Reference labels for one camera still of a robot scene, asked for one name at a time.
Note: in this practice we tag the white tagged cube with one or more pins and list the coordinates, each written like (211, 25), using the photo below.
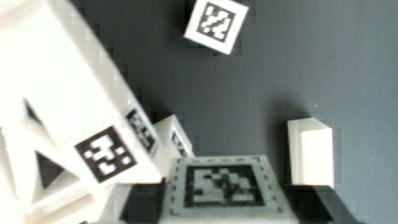
(216, 24)
(223, 191)

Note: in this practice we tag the white part at right edge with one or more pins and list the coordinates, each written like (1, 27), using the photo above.
(312, 152)

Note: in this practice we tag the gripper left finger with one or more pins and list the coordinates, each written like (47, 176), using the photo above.
(142, 203)

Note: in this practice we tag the white chair back frame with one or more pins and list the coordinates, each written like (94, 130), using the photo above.
(78, 138)

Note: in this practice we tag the white chair leg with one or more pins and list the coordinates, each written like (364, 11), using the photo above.
(175, 138)

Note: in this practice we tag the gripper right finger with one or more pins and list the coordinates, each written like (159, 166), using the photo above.
(318, 205)

